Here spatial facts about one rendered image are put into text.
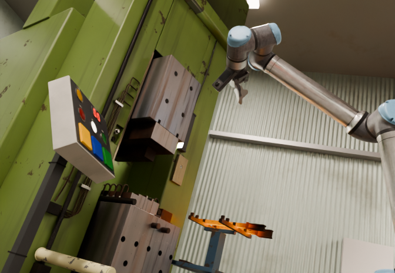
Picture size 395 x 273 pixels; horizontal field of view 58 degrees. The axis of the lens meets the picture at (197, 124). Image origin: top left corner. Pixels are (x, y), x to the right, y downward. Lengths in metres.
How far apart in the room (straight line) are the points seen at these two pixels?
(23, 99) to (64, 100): 0.83
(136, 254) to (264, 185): 2.98
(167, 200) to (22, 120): 0.90
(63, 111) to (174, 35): 1.20
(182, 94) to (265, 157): 2.74
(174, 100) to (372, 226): 3.07
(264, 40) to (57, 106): 0.82
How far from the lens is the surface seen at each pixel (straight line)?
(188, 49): 2.40
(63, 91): 1.33
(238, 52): 1.47
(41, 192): 1.38
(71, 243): 1.76
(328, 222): 4.43
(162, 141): 1.90
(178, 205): 2.23
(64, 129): 1.25
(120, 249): 1.67
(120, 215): 1.70
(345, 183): 4.58
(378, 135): 1.45
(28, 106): 2.12
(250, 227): 2.01
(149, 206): 1.84
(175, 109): 1.99
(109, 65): 1.89
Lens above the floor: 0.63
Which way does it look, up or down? 25 degrees up
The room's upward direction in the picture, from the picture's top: 16 degrees clockwise
